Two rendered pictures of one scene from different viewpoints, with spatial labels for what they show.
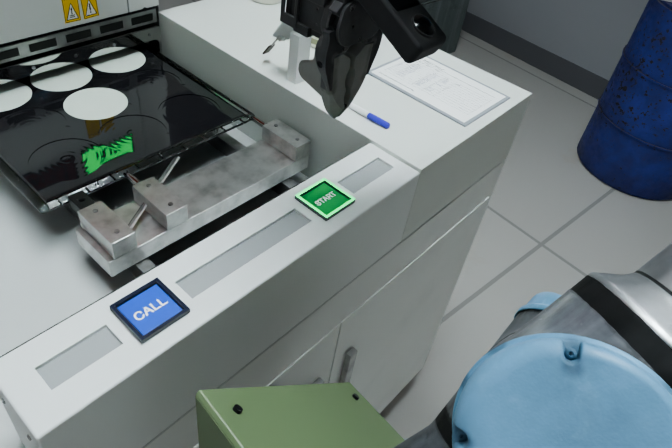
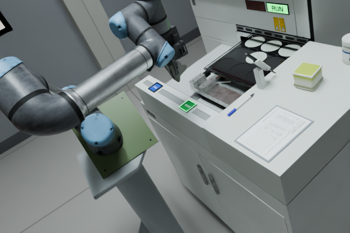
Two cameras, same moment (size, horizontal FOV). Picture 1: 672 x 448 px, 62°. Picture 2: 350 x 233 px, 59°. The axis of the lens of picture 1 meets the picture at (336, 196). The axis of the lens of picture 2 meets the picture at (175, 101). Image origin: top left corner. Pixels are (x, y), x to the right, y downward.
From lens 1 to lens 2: 139 cm
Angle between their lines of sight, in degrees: 88
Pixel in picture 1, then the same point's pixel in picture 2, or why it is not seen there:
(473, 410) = not seen: hidden behind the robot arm
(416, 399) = not seen: outside the picture
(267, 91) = not seen: hidden behind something
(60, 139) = (234, 59)
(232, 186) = (221, 97)
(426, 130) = (228, 128)
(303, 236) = (173, 104)
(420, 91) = (262, 124)
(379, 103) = (248, 112)
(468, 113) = (245, 142)
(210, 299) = (157, 94)
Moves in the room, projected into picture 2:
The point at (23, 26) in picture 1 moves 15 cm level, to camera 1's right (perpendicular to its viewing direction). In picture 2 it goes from (263, 26) to (260, 41)
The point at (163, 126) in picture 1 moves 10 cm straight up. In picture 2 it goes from (245, 73) to (241, 55)
